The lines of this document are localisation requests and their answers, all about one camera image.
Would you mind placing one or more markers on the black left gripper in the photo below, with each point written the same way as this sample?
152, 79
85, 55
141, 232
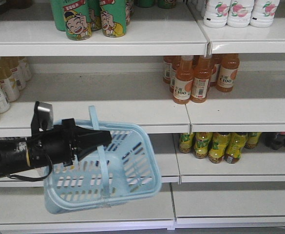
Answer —
60, 144

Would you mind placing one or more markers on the light blue plastic basket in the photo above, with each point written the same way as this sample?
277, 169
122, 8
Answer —
124, 170

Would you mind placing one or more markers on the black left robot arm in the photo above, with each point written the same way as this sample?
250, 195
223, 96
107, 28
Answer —
14, 159

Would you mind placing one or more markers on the white left shelf unit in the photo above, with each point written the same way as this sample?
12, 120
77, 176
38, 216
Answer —
122, 78

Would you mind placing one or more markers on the white shelf unit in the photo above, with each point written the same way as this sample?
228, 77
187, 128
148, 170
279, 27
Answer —
249, 196
122, 78

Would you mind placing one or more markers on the yellow lemon tea bottle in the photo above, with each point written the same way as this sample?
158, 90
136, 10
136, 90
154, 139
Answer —
220, 141
234, 149
185, 142
252, 139
201, 145

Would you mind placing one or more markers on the orange juice bottle front left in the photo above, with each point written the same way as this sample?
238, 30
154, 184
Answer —
183, 80

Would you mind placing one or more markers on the orange juice bottle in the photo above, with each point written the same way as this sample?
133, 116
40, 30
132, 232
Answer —
183, 80
201, 77
228, 71

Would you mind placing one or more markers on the green cartoon tea bottle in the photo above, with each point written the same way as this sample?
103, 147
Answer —
113, 18
77, 19

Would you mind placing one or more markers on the orange juice bottle front right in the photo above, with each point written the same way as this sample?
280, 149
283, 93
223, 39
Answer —
201, 77

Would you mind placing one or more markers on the white peach drink bottle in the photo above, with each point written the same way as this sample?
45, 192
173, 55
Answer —
216, 13
240, 13
263, 13

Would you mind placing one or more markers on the white right shelf unit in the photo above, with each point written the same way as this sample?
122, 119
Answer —
249, 196

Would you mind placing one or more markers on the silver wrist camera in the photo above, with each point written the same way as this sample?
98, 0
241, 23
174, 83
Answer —
42, 118

